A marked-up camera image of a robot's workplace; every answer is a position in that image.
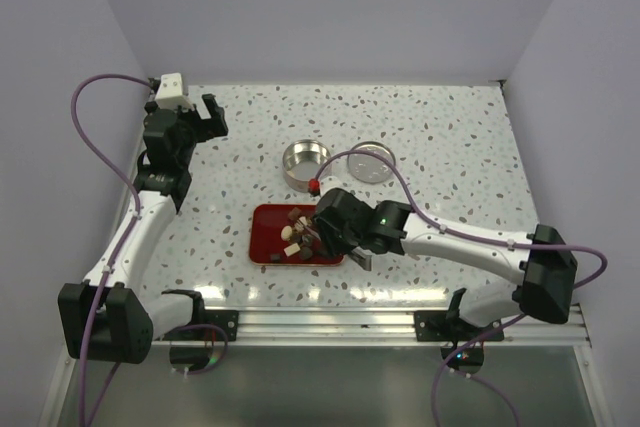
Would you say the brown rectangular chocolate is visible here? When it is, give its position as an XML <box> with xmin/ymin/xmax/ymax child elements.
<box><xmin>287</xmin><ymin>207</ymin><xmax>302</xmax><ymax>222</ymax></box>

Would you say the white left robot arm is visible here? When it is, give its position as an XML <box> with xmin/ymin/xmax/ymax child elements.
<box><xmin>58</xmin><ymin>94</ymin><xmax>228</xmax><ymax>364</ymax></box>

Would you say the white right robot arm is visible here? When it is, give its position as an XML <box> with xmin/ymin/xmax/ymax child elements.
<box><xmin>312</xmin><ymin>188</ymin><xmax>577</xmax><ymax>340</ymax></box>

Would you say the dark oval chocolate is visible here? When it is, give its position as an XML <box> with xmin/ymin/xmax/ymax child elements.
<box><xmin>299</xmin><ymin>247</ymin><xmax>313</xmax><ymax>261</ymax></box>

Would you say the white rectangular chocolate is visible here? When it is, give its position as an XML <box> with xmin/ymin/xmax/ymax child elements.
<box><xmin>284</xmin><ymin>244</ymin><xmax>300</xmax><ymax>257</ymax></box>

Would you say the white round chocolate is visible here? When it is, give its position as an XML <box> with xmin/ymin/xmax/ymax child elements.
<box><xmin>281</xmin><ymin>226</ymin><xmax>293</xmax><ymax>241</ymax></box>

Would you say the red rectangular tray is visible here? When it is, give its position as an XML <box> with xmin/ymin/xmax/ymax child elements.
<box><xmin>248</xmin><ymin>204</ymin><xmax>344</xmax><ymax>267</ymax></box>

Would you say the round metal tin lid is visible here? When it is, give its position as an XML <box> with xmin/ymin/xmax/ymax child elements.
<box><xmin>347</xmin><ymin>141</ymin><xmax>396</xmax><ymax>184</ymax></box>

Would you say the round metal tin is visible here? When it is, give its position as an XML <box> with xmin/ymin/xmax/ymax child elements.
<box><xmin>282</xmin><ymin>139</ymin><xmax>331</xmax><ymax>193</ymax></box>

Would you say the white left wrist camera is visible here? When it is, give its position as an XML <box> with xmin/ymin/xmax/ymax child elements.
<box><xmin>154</xmin><ymin>73</ymin><xmax>192</xmax><ymax>111</ymax></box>

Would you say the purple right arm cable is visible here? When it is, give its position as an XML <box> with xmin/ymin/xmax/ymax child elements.
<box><xmin>308</xmin><ymin>145</ymin><xmax>609</xmax><ymax>427</ymax></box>

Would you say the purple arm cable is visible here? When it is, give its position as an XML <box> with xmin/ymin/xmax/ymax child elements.
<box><xmin>69</xmin><ymin>73</ymin><xmax>230</xmax><ymax>427</ymax></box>
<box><xmin>308</xmin><ymin>145</ymin><xmax>609</xmax><ymax>427</ymax></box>

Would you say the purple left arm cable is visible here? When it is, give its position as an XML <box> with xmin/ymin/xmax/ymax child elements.
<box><xmin>69</xmin><ymin>73</ymin><xmax>230</xmax><ymax>427</ymax></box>

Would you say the black right base bracket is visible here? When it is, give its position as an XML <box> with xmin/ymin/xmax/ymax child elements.
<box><xmin>413</xmin><ymin>288</ymin><xmax>501</xmax><ymax>345</ymax></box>

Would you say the black base bracket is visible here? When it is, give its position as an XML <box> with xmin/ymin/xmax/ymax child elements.
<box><xmin>162</xmin><ymin>289</ymin><xmax>239</xmax><ymax>343</ymax></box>
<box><xmin>413</xmin><ymin>288</ymin><xmax>501</xmax><ymax>345</ymax></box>

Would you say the aluminium mounting rail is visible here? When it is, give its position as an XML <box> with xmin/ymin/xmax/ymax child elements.
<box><xmin>149</xmin><ymin>302</ymin><xmax>594</xmax><ymax>347</ymax></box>

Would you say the black left base bracket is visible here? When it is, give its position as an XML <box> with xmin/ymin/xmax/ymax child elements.
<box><xmin>162</xmin><ymin>289</ymin><xmax>239</xmax><ymax>343</ymax></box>

